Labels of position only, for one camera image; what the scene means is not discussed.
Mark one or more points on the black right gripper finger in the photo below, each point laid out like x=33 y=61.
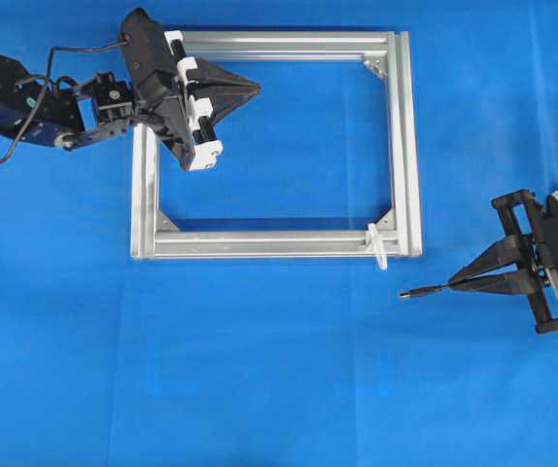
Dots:
x=493 y=283
x=493 y=260

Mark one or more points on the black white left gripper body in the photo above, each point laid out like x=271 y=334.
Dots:
x=161 y=73

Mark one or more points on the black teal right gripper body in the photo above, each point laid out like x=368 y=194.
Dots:
x=531 y=244

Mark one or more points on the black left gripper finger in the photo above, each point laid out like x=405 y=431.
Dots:
x=223 y=82
x=222 y=104

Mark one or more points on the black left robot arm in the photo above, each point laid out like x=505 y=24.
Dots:
x=62 y=113

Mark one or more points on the white zip tie loop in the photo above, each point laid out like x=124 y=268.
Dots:
x=376 y=246

